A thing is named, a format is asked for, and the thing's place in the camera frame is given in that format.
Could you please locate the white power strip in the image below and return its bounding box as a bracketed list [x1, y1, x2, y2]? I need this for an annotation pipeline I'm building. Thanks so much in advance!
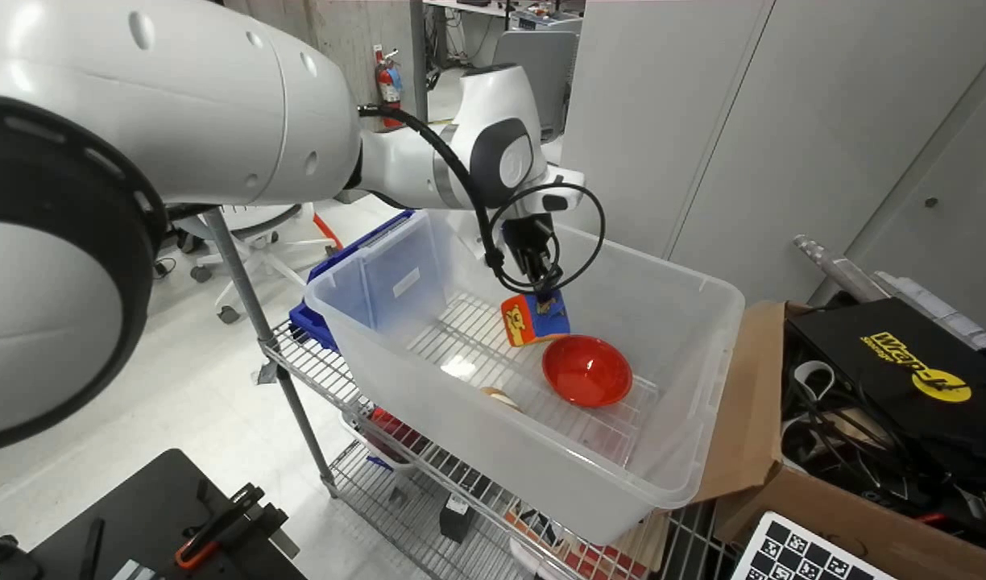
[793, 234, 986, 352]

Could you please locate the metal wire shelf rack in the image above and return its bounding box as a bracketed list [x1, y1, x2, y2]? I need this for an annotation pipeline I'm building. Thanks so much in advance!
[196, 206, 732, 580]

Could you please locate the clear plastic storage bin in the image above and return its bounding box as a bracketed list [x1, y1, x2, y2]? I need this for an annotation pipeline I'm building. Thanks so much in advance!
[303, 202, 747, 547]

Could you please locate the grey concrete pillar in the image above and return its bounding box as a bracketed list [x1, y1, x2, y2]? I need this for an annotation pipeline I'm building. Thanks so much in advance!
[218, 0, 432, 110]

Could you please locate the red box under shelf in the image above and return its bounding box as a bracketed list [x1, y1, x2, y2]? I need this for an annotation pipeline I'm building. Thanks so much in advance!
[365, 401, 437, 459]

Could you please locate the black bag with yellow logo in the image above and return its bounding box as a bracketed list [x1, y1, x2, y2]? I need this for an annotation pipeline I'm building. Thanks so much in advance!
[788, 296, 986, 496]

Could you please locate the blue plastic bin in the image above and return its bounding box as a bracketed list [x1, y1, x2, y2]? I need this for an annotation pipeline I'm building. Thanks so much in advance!
[288, 206, 423, 352]

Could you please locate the grey office chair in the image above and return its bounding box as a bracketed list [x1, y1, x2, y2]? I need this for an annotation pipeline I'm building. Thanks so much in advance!
[535, 17, 585, 138]

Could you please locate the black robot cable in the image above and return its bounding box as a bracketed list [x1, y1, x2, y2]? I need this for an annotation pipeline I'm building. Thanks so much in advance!
[359, 101, 609, 299]

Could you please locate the red fire extinguisher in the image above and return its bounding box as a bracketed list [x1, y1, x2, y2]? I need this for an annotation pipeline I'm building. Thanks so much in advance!
[370, 40, 405, 110]

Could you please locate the small tan object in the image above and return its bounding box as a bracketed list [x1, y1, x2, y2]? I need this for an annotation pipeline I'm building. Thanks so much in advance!
[479, 383, 521, 411]

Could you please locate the red bowl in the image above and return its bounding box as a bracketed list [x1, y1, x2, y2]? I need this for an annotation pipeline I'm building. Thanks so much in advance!
[543, 330, 635, 411]

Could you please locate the white cabinet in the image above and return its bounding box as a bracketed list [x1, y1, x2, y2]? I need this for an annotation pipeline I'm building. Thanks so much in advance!
[550, 0, 986, 334]

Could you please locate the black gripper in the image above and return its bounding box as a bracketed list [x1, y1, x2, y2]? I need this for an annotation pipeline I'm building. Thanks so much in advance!
[500, 206, 571, 322]

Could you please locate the black flat case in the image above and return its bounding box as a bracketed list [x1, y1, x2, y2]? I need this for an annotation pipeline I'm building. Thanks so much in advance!
[24, 449, 308, 580]

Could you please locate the brown cardboard box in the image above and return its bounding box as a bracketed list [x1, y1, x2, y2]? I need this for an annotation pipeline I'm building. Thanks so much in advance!
[620, 299, 986, 580]

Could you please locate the orange and black clamp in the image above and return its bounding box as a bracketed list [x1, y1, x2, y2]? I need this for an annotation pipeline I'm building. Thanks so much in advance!
[170, 479, 292, 572]

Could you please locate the small black box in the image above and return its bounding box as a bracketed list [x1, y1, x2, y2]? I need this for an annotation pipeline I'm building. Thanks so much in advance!
[437, 496, 476, 544]

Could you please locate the multicoloured toy cube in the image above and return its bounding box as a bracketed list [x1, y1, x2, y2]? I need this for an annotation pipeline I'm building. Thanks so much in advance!
[500, 293, 574, 352]

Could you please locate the black-white marker board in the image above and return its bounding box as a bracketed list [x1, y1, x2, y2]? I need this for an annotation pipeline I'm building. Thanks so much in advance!
[727, 508, 899, 580]

